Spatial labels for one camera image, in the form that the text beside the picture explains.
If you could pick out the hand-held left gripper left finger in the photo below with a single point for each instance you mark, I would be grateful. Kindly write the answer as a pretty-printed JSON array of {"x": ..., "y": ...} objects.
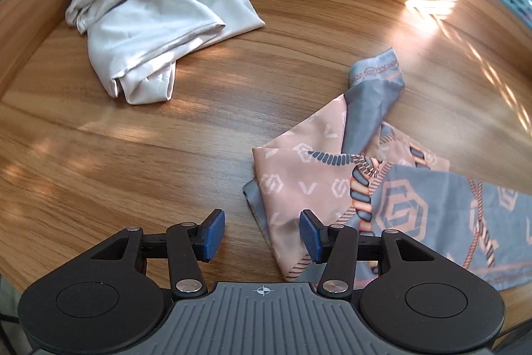
[{"x": 214, "y": 234}]

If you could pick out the pink grey patterned scarf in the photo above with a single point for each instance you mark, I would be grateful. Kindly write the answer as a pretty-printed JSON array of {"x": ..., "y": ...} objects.
[{"x": 291, "y": 188}]

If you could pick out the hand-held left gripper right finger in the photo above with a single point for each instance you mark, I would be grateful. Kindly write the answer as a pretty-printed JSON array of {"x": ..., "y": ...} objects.
[{"x": 311, "y": 234}]

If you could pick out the white garment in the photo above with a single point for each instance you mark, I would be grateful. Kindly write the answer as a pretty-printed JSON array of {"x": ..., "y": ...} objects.
[{"x": 145, "y": 26}]

